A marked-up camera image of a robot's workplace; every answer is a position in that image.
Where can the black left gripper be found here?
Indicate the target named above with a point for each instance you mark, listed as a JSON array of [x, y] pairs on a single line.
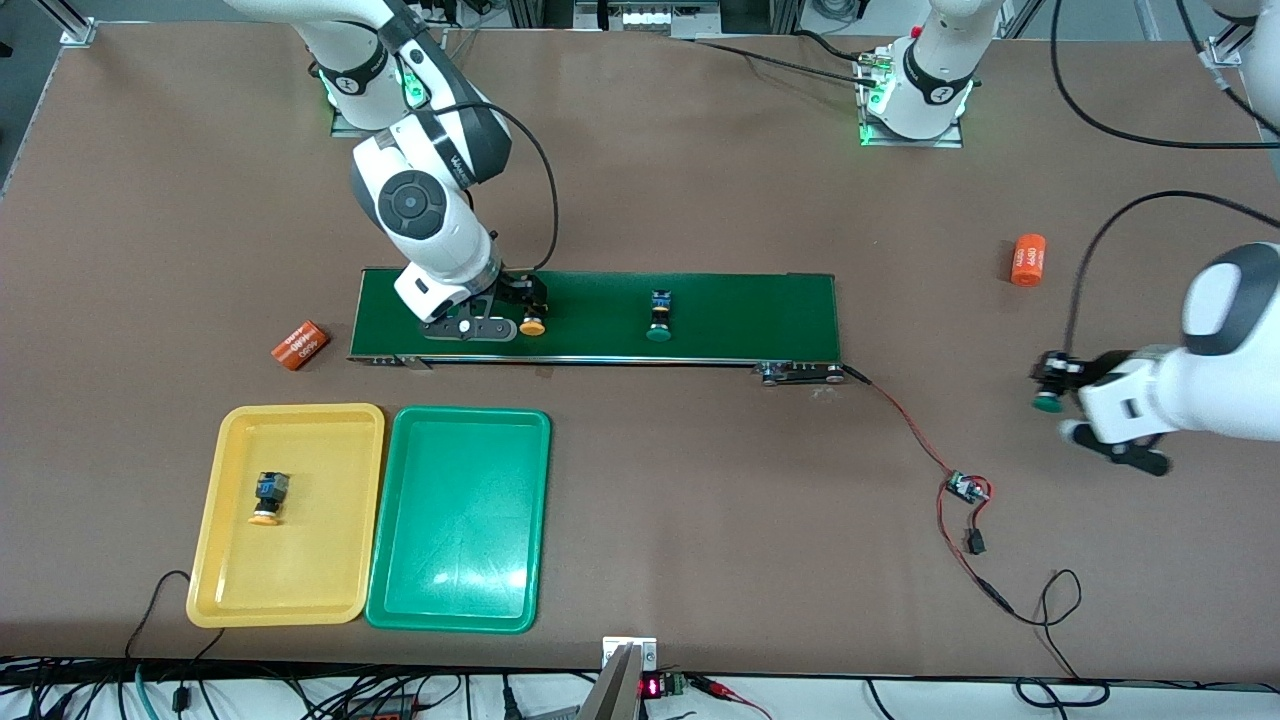
[[1088, 368]]

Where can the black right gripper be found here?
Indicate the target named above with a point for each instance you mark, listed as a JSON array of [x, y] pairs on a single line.
[[517, 291]]

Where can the yellow mushroom push button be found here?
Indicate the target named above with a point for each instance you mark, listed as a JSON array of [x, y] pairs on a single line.
[[270, 488], [532, 327]]

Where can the green mushroom push button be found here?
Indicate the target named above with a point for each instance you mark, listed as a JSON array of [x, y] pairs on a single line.
[[658, 334], [1047, 404]]

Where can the orange 4680 cylinder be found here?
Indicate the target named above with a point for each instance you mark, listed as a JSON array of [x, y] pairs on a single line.
[[300, 346], [1027, 262]]

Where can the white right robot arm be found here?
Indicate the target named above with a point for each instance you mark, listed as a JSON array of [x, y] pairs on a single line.
[[420, 210]]

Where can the small controller circuit board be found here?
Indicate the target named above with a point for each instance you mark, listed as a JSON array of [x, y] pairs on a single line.
[[965, 488]]

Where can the green conveyor belt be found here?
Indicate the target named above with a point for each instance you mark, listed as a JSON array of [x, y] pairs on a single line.
[[760, 315]]

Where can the long red black power lead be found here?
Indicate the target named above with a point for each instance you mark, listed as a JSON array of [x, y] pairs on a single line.
[[996, 593]]

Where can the green plastic tray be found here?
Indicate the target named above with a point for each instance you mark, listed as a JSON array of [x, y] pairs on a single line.
[[460, 520]]

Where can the silver rack device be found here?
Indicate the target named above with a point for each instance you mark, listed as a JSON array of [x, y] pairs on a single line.
[[645, 15]]

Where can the yellow plastic tray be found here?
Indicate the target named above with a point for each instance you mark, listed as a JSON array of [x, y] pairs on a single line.
[[320, 560]]

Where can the red digit display module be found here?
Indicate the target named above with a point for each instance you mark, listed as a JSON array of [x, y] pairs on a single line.
[[652, 687]]

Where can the red clip lead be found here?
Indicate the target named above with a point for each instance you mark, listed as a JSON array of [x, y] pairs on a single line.
[[722, 690]]

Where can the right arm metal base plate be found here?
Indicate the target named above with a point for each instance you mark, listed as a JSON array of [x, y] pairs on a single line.
[[380, 133]]

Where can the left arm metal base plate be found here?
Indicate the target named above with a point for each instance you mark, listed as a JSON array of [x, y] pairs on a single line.
[[910, 142]]

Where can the aluminium frame post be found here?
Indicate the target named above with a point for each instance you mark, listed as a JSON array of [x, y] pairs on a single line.
[[78, 25], [1225, 50]]

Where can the grey metal camera bracket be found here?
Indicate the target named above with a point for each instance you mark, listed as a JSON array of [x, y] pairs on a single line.
[[615, 690]]

